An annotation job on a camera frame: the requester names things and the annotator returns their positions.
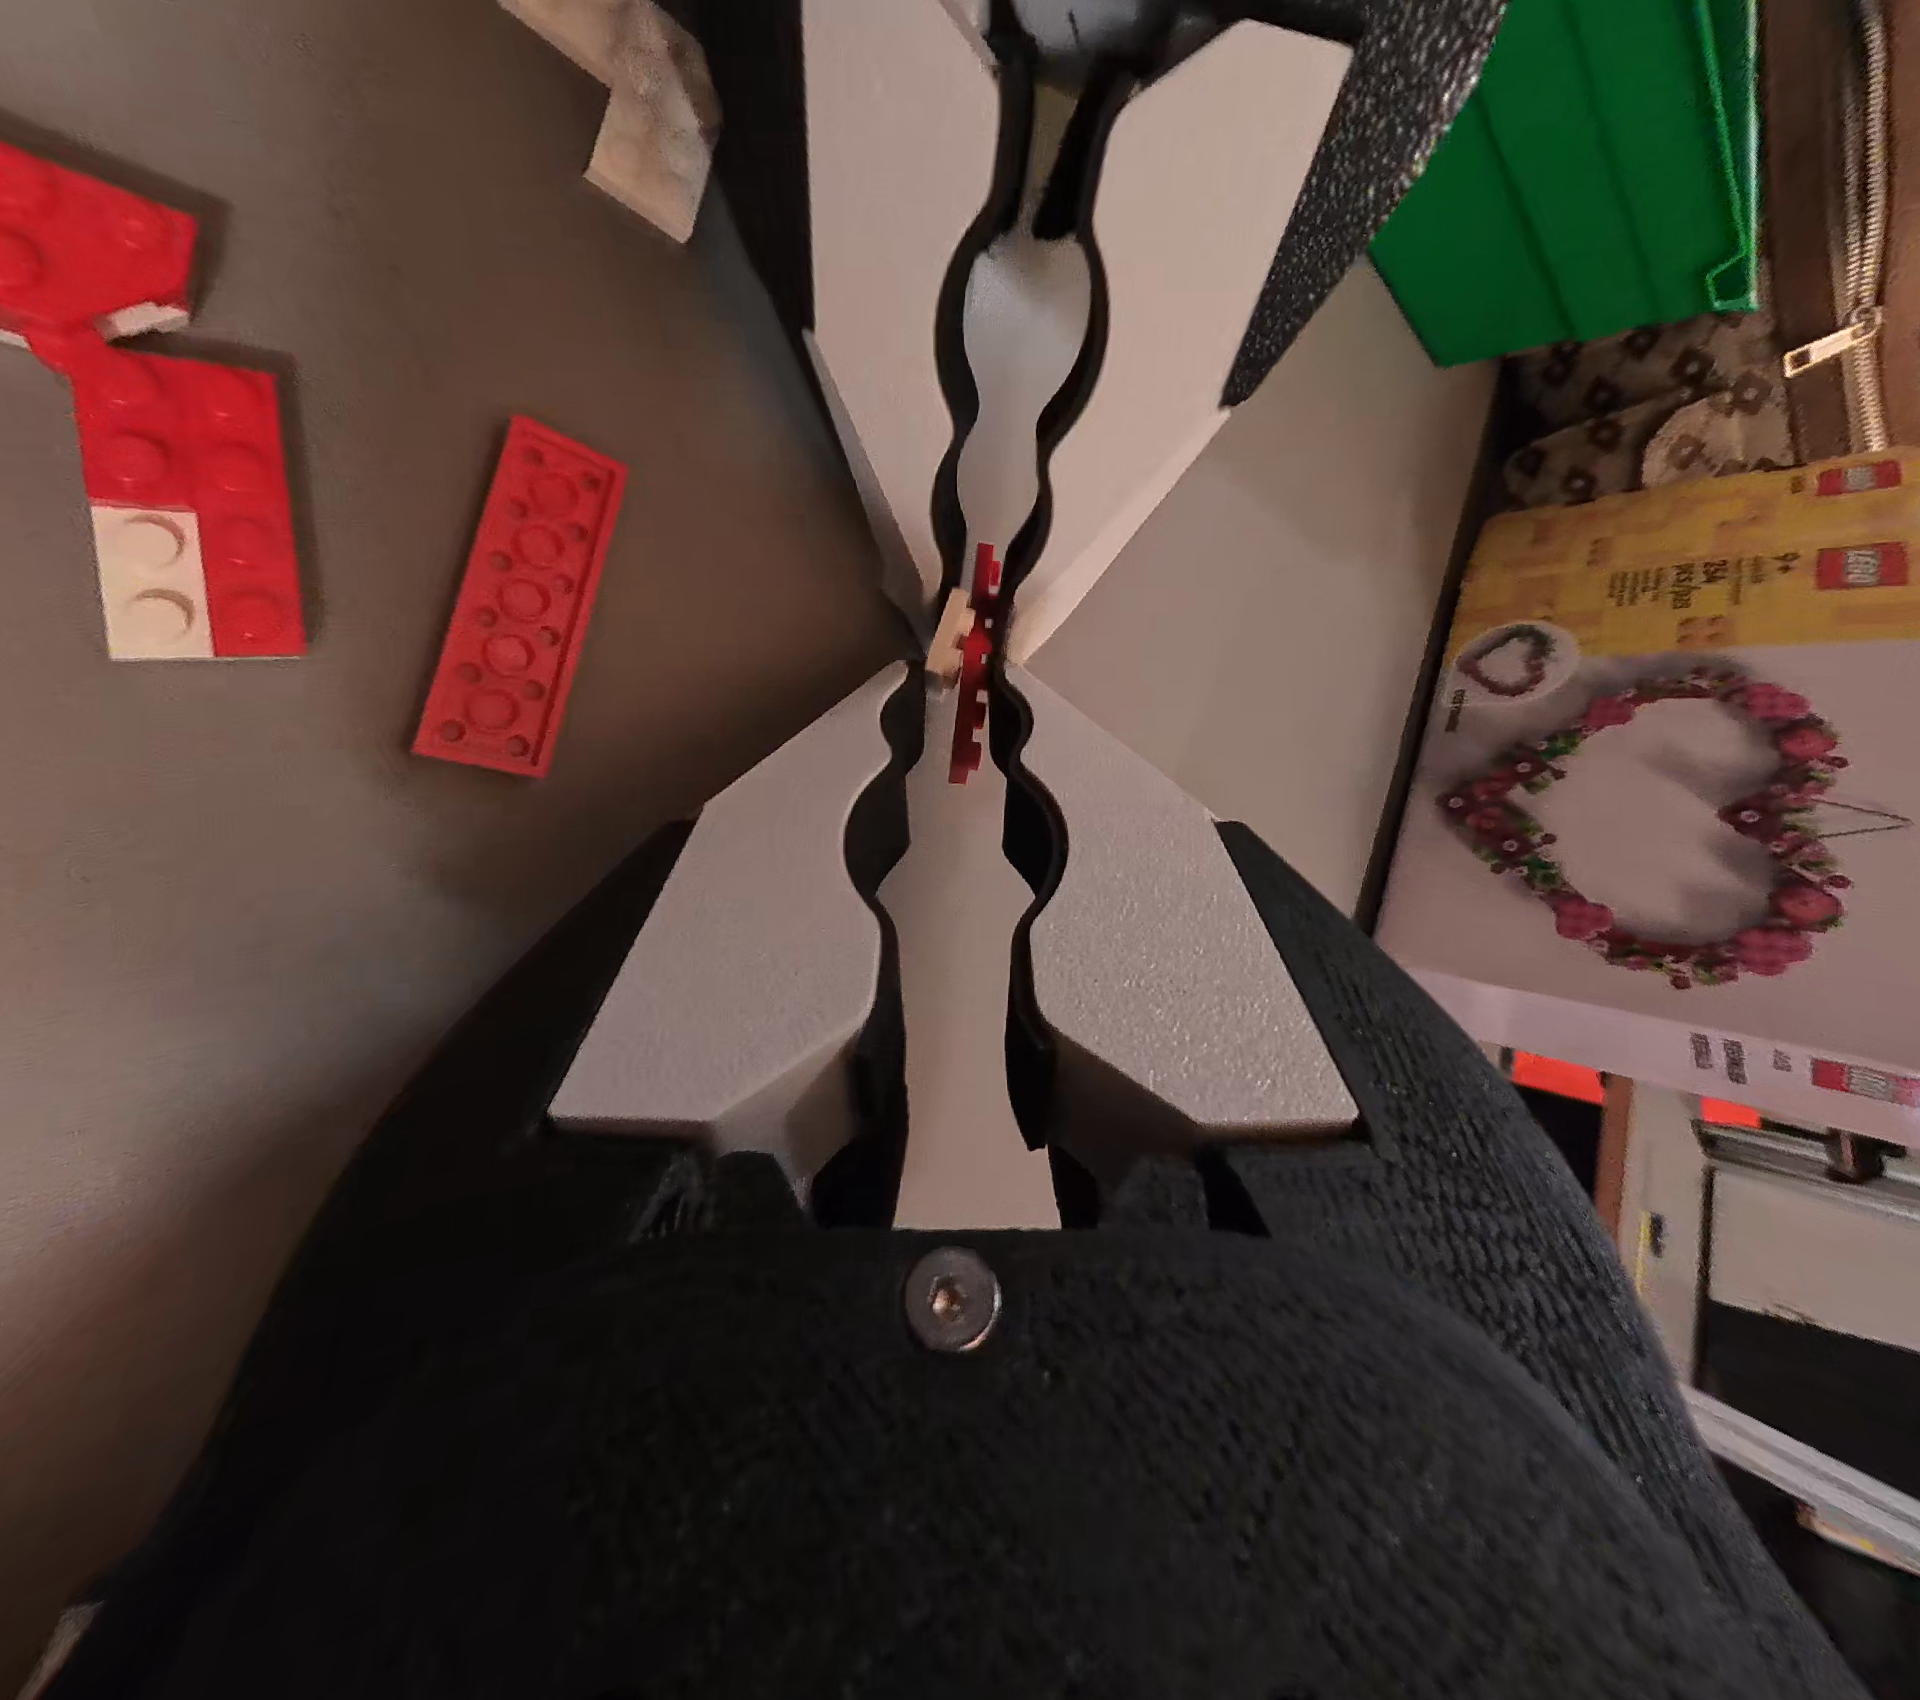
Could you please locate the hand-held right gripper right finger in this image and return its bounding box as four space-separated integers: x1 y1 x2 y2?
996 676 1364 1153

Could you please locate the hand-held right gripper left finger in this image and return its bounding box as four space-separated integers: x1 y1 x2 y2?
546 661 920 1208

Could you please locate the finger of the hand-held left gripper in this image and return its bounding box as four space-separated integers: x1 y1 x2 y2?
794 0 1038 651
1004 16 1364 660

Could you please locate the small red and white lego piece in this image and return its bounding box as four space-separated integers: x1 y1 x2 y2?
926 542 1004 784

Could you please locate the white angled lego plate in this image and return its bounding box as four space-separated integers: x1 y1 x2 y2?
497 0 722 243

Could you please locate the red rectangular lego plate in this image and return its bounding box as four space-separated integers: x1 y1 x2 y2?
411 414 629 780

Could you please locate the lego set box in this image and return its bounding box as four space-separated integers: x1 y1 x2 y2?
1372 445 1920 1110

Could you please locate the large green plastic bin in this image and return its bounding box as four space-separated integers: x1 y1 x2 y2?
1367 0 1759 367

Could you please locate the dark flower print cloth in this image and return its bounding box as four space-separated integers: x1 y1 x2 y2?
1499 303 1801 518

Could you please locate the brown zippered bag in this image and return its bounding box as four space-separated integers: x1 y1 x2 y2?
1754 0 1920 458

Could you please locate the red and white lego frame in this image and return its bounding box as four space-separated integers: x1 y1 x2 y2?
0 140 310 663

